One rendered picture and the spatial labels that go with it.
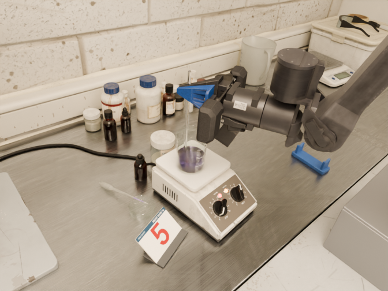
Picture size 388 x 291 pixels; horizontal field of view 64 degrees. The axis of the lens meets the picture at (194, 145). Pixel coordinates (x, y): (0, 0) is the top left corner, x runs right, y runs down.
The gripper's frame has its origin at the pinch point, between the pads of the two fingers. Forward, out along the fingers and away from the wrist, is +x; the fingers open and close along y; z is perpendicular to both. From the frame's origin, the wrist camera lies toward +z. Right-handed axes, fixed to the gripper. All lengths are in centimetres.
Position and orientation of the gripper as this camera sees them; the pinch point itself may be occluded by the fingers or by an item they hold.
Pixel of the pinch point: (196, 93)
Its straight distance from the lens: 55.1
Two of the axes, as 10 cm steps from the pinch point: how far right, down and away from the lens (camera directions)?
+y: 3.9, -5.3, 7.5
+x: -9.2, -2.8, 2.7
